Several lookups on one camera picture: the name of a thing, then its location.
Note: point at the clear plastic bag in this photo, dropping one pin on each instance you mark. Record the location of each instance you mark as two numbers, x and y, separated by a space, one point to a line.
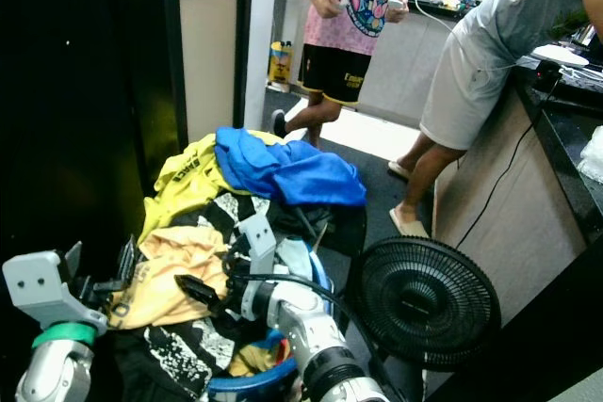
594 152

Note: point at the yellow package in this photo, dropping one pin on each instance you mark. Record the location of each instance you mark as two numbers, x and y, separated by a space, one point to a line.
280 63

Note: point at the yellow red cloth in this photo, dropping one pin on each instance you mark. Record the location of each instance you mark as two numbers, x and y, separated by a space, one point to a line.
259 360

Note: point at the blue garment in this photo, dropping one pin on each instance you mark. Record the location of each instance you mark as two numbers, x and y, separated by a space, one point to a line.
301 176

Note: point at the white plate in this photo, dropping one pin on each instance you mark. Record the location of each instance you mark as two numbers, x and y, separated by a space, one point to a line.
561 55

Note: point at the wooden counter with black top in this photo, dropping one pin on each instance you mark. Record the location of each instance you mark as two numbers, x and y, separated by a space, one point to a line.
509 204

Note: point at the pale orange t-shirt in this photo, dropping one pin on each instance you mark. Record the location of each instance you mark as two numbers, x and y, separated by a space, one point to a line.
174 256

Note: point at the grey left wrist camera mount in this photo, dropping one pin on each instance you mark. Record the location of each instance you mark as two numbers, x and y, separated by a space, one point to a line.
38 284

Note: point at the person in pink shirt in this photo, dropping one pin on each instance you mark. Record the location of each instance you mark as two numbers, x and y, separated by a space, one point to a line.
349 7

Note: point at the large black cabinet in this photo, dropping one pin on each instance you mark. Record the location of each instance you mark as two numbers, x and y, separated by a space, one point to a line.
75 91

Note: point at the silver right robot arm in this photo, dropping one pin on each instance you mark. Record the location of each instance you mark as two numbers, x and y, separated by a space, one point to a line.
316 341

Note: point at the black floor fan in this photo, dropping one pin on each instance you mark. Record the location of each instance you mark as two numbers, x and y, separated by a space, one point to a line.
424 303

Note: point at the neon yellow garment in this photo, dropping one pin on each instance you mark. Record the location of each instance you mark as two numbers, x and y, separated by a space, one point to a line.
179 181

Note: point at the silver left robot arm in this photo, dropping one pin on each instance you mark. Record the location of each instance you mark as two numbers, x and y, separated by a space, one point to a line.
57 374

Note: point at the black countertop appliance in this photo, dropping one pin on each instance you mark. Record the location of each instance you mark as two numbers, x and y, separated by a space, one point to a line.
561 75

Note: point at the black white patterned garment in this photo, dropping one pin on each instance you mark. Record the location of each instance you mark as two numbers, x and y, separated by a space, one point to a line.
231 209

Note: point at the blue laundry basket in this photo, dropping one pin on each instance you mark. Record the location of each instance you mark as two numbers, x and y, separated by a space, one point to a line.
250 386

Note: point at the black framed beige door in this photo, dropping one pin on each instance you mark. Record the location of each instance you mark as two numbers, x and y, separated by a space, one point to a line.
207 54

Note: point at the person in grey clothes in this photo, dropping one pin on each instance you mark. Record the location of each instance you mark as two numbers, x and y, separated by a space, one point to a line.
480 54

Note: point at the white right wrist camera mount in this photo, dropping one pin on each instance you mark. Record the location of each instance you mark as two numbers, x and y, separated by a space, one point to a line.
256 242

